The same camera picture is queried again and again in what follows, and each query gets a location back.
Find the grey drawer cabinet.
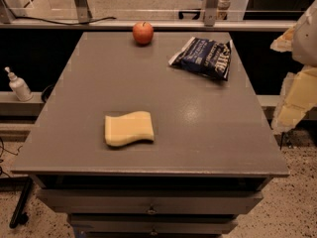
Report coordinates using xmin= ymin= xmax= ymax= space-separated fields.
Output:
xmin=13 ymin=32 xmax=288 ymax=238

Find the upper grey drawer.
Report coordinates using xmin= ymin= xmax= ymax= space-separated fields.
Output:
xmin=38 ymin=189 xmax=263 ymax=215

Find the black stand leg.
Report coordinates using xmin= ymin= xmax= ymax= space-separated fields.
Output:
xmin=9 ymin=177 xmax=33 ymax=229

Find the left metal frame post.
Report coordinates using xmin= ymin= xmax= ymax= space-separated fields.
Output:
xmin=74 ymin=0 xmax=92 ymax=24

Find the black cable on ledge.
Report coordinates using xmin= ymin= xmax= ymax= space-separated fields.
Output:
xmin=9 ymin=15 xmax=117 ymax=26

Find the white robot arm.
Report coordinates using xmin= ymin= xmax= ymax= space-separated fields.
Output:
xmin=270 ymin=0 xmax=317 ymax=134

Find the lower grey drawer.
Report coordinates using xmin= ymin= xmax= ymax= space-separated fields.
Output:
xmin=68 ymin=214 xmax=237 ymax=235

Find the right metal frame post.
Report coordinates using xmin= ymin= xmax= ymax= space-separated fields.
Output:
xmin=204 ymin=0 xmax=219 ymax=27

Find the red apple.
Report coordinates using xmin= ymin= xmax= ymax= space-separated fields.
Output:
xmin=133 ymin=22 xmax=154 ymax=45

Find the grey drawer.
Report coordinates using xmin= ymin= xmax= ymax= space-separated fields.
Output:
xmin=68 ymin=214 xmax=237 ymax=235
xmin=38 ymin=189 xmax=263 ymax=215

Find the blue chip bag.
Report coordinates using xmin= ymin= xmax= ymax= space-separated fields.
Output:
xmin=168 ymin=37 xmax=233 ymax=81

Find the metal frame post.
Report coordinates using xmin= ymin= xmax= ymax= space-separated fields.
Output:
xmin=204 ymin=0 xmax=219 ymax=27
xmin=74 ymin=0 xmax=92 ymax=24

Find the yellow sponge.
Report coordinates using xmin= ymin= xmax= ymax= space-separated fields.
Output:
xmin=105 ymin=111 xmax=155 ymax=147

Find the white pump bottle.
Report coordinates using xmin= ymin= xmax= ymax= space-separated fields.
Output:
xmin=5 ymin=66 xmax=33 ymax=102

